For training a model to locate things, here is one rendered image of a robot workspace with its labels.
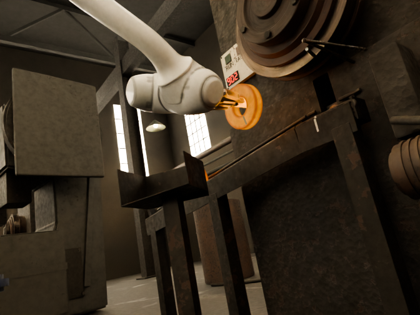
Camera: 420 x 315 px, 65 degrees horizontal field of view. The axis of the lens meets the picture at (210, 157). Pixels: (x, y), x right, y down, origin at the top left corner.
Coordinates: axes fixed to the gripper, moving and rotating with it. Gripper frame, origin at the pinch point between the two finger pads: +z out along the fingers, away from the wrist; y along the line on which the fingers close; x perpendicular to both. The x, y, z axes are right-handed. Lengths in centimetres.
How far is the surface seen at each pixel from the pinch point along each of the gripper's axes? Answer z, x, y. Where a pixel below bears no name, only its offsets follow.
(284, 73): 9.0, 4.6, 13.8
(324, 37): 9.1, 7.3, 30.1
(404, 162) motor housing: -10, -36, 45
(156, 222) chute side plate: 7, -28, -85
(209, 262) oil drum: 147, -69, -236
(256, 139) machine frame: 18.1, -8.5, -13.2
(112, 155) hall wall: 392, 300, -977
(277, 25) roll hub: 1.1, 15.7, 21.3
